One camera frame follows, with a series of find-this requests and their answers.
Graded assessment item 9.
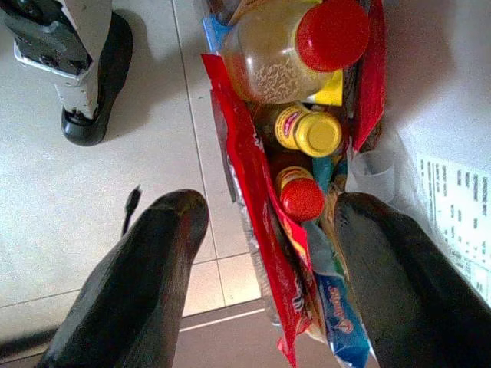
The small bottle yellow cap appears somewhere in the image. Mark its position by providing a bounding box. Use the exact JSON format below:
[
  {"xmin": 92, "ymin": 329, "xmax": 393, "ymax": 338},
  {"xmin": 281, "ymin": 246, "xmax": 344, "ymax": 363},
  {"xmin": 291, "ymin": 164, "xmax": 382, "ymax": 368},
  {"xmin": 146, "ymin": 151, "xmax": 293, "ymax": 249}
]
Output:
[{"xmin": 272, "ymin": 103, "xmax": 343, "ymax": 159}]

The robot leg with black foot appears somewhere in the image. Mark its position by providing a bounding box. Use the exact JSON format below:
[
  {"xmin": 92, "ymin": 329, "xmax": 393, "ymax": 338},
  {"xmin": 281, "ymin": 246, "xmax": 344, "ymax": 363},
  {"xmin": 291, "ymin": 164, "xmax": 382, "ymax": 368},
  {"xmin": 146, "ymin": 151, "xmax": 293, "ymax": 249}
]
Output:
[{"xmin": 0, "ymin": 0, "xmax": 134, "ymax": 148}]

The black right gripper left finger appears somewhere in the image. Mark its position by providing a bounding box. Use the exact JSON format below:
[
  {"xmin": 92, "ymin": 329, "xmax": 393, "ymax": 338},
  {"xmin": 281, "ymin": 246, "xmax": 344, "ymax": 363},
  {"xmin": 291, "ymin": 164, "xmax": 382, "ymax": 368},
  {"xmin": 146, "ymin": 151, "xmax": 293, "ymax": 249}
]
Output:
[{"xmin": 37, "ymin": 189, "xmax": 210, "ymax": 368}]

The small bottle red cap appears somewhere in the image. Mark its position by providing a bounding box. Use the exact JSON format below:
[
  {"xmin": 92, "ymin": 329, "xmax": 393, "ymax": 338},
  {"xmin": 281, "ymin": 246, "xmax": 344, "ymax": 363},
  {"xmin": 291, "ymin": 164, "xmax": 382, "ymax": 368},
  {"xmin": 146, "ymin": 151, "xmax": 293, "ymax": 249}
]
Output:
[{"xmin": 275, "ymin": 166, "xmax": 327, "ymax": 224}]

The yellow carton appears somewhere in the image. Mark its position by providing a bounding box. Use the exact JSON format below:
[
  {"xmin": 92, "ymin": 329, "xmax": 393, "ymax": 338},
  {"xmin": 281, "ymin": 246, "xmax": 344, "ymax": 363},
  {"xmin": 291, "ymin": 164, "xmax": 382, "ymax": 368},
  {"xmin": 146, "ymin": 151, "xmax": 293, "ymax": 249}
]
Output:
[{"xmin": 312, "ymin": 67, "xmax": 345, "ymax": 107}]

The printed paper receipt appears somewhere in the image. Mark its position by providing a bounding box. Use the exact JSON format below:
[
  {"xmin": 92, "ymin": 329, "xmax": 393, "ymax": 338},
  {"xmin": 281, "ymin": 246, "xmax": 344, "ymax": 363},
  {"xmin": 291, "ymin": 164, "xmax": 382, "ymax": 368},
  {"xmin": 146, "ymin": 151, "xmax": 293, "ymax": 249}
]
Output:
[{"xmin": 416, "ymin": 153, "xmax": 491, "ymax": 306}]

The large bottle red cap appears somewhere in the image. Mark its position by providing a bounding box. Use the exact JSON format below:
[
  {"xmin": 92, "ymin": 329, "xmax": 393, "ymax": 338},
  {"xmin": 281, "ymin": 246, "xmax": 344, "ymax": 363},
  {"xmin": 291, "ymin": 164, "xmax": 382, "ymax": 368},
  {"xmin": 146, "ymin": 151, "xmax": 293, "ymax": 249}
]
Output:
[{"xmin": 221, "ymin": 0, "xmax": 371, "ymax": 105}]

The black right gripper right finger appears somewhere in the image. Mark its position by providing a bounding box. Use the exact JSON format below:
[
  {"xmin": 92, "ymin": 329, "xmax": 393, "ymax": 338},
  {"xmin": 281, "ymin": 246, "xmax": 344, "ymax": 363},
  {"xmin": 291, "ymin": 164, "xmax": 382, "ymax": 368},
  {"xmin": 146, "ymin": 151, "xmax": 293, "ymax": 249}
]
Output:
[{"xmin": 333, "ymin": 191, "xmax": 491, "ymax": 368}]

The blue snack packet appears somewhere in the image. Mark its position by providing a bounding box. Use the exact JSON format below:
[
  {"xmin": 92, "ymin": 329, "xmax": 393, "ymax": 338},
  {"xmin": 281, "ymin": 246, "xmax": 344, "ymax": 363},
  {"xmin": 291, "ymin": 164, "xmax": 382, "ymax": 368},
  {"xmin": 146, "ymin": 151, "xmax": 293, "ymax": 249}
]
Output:
[{"xmin": 302, "ymin": 220, "xmax": 375, "ymax": 368}]

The red foil packet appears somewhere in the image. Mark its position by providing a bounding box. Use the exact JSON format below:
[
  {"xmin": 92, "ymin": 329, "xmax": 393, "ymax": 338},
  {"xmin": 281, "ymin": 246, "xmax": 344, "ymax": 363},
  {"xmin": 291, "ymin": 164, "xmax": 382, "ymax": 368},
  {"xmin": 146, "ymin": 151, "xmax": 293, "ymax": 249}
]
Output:
[{"xmin": 351, "ymin": 0, "xmax": 387, "ymax": 153}]

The white plastic bag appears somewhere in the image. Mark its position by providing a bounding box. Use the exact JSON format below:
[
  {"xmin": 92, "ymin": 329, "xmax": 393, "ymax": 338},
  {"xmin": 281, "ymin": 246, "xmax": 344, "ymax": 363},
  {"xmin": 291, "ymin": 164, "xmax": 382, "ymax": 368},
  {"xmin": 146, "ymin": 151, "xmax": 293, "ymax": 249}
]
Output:
[{"xmin": 343, "ymin": 0, "xmax": 491, "ymax": 310}]

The long red snack packet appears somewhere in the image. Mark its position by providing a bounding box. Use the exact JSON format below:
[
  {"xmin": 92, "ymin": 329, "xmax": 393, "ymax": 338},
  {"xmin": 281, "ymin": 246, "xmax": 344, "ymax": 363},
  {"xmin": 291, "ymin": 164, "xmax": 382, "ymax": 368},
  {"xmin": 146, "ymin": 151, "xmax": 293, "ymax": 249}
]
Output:
[{"xmin": 200, "ymin": 52, "xmax": 314, "ymax": 367}]

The teal snack packet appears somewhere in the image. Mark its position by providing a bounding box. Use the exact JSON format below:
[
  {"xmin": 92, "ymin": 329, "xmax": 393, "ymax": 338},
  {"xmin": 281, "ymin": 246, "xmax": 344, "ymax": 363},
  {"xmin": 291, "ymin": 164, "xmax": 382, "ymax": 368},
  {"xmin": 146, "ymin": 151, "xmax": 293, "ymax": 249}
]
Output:
[{"xmin": 309, "ymin": 155, "xmax": 348, "ymax": 195}]

